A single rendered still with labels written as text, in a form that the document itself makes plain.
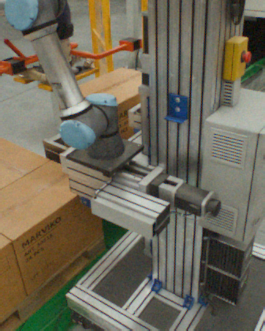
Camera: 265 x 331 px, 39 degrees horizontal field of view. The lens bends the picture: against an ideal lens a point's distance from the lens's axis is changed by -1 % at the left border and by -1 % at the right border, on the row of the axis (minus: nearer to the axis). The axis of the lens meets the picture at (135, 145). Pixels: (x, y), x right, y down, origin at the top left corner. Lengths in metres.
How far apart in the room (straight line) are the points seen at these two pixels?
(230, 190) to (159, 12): 0.66
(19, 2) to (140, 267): 1.48
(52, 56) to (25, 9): 0.16
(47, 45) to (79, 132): 0.29
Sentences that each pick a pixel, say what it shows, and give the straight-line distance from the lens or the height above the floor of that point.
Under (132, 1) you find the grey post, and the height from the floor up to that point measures 0.97.
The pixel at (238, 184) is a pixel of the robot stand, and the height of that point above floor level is 1.02.
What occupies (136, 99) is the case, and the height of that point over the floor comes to 0.92.
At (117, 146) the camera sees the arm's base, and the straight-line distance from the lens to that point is 1.44.
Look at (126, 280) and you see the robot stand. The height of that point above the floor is 0.21.
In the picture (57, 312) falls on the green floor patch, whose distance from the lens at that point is 2.28.
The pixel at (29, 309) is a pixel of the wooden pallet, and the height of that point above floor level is 0.05.
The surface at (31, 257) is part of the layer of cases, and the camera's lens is 2.07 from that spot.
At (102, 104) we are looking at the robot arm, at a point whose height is 1.26.
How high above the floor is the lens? 1.80
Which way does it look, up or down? 30 degrees down
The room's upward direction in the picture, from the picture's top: 2 degrees counter-clockwise
